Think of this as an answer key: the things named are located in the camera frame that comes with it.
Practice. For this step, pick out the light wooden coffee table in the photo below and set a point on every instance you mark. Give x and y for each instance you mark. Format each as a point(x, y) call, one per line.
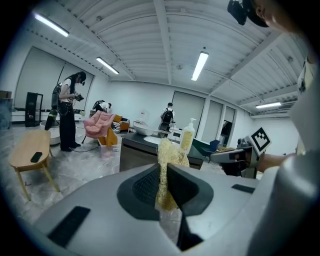
point(30, 147)

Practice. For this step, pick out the person's right forearm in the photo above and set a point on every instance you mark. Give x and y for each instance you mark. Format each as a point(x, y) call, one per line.
point(272, 162)

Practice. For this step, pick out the black head camera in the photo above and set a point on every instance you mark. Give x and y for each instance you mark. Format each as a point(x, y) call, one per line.
point(237, 11)

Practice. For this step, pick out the black and white striped blanket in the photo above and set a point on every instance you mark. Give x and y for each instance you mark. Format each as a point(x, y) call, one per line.
point(116, 128)

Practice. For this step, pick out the blue chair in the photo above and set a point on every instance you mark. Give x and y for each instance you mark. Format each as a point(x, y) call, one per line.
point(212, 146)

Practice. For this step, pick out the white roller blind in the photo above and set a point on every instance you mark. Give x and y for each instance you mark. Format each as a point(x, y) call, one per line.
point(190, 110)

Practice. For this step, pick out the clear plastic storage bin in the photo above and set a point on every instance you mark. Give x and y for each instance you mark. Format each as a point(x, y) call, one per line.
point(110, 151)

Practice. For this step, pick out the person's cream shirt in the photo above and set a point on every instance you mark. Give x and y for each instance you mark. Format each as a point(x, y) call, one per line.
point(287, 200)

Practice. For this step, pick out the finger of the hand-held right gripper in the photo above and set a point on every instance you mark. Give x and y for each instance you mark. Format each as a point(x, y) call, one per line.
point(227, 156)

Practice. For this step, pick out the pink padded armchair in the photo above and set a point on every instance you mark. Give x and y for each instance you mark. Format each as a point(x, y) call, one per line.
point(96, 123)

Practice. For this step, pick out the ceiling strip light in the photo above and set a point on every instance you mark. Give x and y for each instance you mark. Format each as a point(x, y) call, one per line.
point(51, 25)
point(107, 65)
point(268, 105)
point(200, 65)

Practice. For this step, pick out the white low sideboard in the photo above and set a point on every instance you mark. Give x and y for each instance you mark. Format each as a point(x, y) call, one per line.
point(18, 116)

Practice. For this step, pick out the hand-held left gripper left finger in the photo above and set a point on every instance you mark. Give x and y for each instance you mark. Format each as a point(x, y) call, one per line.
point(105, 200)

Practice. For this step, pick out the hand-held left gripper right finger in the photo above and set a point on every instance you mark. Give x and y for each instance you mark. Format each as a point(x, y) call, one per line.
point(220, 200)

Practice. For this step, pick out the orange sofa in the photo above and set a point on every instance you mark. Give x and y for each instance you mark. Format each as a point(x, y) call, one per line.
point(123, 125)

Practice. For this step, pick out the round white low table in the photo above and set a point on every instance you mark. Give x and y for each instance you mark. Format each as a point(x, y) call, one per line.
point(53, 137)

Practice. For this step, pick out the person's head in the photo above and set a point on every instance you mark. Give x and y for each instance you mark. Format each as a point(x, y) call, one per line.
point(280, 15)

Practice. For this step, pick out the black sink cabinet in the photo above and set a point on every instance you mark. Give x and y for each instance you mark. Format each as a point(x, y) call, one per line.
point(135, 155)

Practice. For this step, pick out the black backpack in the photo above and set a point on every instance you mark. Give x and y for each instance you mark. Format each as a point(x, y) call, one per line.
point(168, 117)

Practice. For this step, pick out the orange cloth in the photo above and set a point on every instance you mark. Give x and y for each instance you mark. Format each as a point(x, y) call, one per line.
point(110, 137)

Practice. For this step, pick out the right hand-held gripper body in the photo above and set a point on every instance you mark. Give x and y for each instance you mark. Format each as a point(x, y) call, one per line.
point(252, 160)

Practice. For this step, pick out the tan scrubbing sponge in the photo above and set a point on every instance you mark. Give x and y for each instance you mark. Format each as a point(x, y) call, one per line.
point(170, 152)

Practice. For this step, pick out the black glass display cabinet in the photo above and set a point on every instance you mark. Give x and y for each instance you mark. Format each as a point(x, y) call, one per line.
point(33, 110)

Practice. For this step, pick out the pale yellow soap pump bottle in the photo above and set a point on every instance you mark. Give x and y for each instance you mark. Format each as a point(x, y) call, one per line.
point(187, 137)

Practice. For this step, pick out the black phone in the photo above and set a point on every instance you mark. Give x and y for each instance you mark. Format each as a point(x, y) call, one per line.
point(36, 157)

